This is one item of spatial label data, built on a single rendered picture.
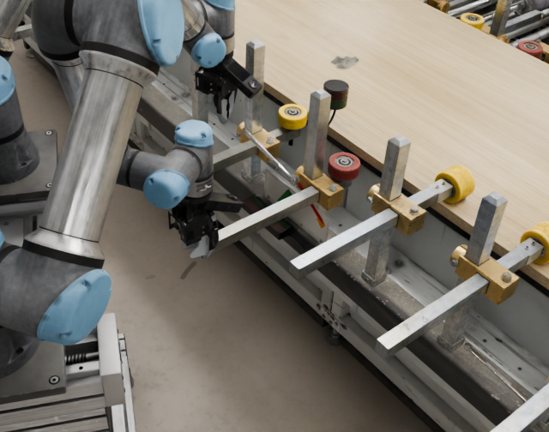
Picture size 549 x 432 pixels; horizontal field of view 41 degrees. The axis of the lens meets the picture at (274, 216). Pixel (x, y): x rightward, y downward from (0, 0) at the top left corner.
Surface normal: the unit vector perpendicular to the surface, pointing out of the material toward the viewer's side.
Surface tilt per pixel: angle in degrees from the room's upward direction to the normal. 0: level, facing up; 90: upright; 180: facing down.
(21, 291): 41
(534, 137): 0
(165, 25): 85
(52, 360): 0
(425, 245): 90
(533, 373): 0
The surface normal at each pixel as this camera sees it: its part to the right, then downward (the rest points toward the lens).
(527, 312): -0.78, 0.38
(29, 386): 0.04, -0.76
